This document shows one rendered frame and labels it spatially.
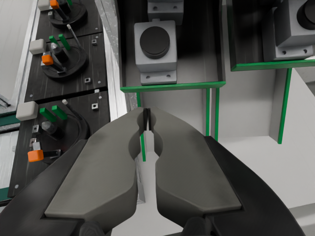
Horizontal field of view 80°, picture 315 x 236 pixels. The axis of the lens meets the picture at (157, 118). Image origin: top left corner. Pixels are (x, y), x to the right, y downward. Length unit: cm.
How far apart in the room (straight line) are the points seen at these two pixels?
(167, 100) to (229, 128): 15
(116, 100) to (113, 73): 10
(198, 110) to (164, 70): 19
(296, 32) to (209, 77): 10
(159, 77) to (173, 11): 8
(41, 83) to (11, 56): 39
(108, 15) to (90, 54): 38
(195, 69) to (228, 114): 19
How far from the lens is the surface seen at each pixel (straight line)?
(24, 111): 61
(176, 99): 39
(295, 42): 28
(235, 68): 28
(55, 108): 50
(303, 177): 64
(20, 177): 56
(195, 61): 27
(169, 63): 20
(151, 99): 39
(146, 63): 20
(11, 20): 125
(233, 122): 45
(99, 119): 52
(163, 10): 26
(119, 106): 53
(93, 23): 80
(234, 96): 43
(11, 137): 70
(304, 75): 173
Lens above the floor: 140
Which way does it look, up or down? 62 degrees down
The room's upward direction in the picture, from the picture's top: 9 degrees counter-clockwise
